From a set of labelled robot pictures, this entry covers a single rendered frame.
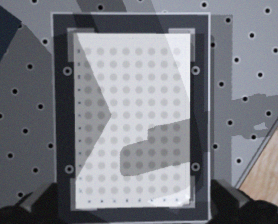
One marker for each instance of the grey perforated base plate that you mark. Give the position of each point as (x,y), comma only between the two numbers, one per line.
(243,85)

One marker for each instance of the grey pcr plate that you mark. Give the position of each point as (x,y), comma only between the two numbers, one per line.
(132,120)

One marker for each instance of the black rectangular frame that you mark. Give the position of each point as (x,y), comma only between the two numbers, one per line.
(197,24)

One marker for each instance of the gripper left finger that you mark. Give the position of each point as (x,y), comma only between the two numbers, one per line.
(38,207)

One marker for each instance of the white benchtop thermal cycler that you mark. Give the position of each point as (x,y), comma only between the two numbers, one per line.
(9,25)

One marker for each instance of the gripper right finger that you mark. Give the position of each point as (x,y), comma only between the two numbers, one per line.
(229,205)

